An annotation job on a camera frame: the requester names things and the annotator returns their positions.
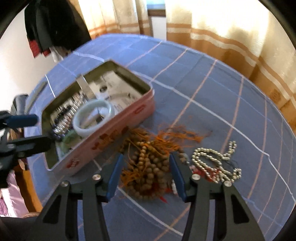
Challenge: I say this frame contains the white jade bangle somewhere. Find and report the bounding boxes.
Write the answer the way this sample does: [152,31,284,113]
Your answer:
[73,100,115,137]

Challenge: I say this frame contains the red cord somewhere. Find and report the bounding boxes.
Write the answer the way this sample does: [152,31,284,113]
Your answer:
[196,168,220,182]

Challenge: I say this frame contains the window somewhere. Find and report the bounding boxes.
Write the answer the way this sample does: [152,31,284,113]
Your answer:
[147,0,167,18]

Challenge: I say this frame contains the blue checked tablecloth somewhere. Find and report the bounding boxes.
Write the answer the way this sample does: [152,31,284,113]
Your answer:
[23,34,295,241]

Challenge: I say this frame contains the wooden chair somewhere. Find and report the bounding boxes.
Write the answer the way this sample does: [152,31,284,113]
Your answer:
[14,160,43,213]

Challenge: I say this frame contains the grey garment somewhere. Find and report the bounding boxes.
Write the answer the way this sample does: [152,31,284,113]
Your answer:
[11,95,29,114]

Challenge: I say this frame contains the printed paper sheet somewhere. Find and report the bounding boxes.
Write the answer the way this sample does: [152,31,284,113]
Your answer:
[88,72,142,116]

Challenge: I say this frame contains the green jade bangle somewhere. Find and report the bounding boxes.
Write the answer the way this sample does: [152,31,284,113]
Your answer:
[60,131,82,149]

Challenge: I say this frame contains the pink cloth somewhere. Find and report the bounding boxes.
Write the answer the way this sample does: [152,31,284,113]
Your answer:
[0,171,29,217]

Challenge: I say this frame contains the cream and tan curtain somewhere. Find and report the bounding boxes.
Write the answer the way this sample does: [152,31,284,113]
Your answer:
[79,0,151,39]
[166,0,296,112]

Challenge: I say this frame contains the pink tin box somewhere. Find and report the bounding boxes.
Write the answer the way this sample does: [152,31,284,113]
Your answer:
[41,60,155,177]

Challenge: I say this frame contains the dark bead bracelet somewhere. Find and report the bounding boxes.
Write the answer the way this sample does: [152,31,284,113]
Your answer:
[51,104,77,141]

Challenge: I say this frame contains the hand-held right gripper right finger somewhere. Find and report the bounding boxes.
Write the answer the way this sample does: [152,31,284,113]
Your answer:
[169,153,266,241]

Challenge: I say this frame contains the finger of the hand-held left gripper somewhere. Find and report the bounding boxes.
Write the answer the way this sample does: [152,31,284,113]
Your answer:
[5,134,54,160]
[0,111,39,130]

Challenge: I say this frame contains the silver bead necklace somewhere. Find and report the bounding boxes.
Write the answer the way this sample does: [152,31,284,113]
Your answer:
[191,140,242,183]

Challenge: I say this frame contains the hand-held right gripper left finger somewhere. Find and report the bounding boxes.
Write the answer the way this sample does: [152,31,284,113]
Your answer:
[35,153,124,241]

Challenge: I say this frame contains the dark hanging clothes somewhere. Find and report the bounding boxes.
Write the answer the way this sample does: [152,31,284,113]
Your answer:
[24,0,92,59]

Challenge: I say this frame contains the wooden bead mala orange tassels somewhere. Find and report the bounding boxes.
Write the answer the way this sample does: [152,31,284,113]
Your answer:
[119,125,212,202]

